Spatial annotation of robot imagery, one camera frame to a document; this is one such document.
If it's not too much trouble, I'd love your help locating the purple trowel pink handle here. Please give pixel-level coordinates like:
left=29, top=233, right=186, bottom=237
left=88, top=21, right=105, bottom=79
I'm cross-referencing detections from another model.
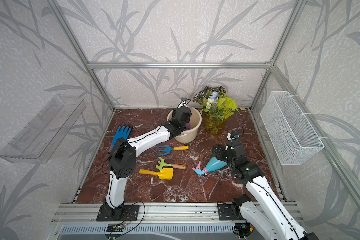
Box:
left=185, top=123, right=191, bottom=131

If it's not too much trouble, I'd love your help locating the teal spray bottle pink trigger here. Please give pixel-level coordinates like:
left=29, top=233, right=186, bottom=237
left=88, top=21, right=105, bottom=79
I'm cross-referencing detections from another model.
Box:
left=193, top=157, right=227, bottom=176

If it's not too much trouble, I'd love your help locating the blue fork yellow handle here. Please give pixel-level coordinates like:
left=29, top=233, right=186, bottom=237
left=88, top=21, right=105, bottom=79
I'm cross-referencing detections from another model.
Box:
left=158, top=145, right=189, bottom=156

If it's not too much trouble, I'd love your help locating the green rake wooden handle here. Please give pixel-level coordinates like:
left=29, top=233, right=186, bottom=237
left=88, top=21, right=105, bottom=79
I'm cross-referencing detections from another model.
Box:
left=156, top=157, right=186, bottom=171

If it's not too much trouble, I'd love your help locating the yellow shovel yellow handle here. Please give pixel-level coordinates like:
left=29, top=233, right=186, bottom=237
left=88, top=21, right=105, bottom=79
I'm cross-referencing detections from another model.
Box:
left=139, top=168, right=174, bottom=180

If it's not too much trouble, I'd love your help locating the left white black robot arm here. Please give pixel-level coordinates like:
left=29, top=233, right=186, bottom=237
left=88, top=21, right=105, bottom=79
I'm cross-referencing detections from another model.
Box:
left=104, top=106, right=192, bottom=210

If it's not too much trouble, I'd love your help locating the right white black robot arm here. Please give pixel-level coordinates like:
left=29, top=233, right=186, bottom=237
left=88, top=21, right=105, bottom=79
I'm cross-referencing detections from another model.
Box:
left=212, top=139, right=318, bottom=240

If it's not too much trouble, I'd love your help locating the blue gardening glove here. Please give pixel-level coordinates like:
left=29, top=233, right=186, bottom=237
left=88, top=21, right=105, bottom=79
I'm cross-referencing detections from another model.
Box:
left=109, top=125, right=133, bottom=153

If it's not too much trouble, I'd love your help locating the cream plastic bucket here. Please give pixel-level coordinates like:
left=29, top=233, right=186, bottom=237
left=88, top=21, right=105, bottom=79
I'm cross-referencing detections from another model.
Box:
left=170, top=107, right=202, bottom=144

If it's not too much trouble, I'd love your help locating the green potted plant glass vase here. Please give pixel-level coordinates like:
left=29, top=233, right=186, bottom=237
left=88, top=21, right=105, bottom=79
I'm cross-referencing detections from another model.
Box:
left=193, top=86, right=246, bottom=135

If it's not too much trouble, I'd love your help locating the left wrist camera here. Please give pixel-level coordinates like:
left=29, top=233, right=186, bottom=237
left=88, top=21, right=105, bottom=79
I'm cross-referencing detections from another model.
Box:
left=178, top=98, right=190, bottom=108

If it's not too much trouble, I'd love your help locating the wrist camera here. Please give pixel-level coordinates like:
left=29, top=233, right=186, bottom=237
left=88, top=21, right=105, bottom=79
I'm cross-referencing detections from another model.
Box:
left=227, top=132, right=240, bottom=147
left=178, top=98, right=190, bottom=108

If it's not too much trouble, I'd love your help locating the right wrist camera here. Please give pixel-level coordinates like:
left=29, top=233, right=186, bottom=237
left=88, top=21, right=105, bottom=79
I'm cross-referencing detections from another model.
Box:
left=227, top=132, right=240, bottom=147

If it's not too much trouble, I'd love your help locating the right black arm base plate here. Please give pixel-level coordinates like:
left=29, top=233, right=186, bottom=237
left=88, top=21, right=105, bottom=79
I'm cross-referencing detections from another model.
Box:
left=217, top=202, right=244, bottom=221

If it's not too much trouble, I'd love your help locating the white wire mesh basket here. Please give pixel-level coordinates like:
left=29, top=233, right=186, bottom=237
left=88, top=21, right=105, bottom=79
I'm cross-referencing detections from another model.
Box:
left=260, top=91, right=325, bottom=166

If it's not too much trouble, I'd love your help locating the aluminium frame rail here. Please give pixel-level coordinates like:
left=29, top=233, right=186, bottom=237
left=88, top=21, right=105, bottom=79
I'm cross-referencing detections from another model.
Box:
left=88, top=62, right=271, bottom=69

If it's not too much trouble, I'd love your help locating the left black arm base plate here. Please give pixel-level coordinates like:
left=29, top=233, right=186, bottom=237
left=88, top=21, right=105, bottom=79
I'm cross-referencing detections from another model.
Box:
left=96, top=204, right=140, bottom=222

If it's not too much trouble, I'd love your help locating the clear acrylic wall shelf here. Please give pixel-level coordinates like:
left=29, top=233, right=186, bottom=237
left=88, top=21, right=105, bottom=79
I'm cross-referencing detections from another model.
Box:
left=0, top=94, right=86, bottom=164

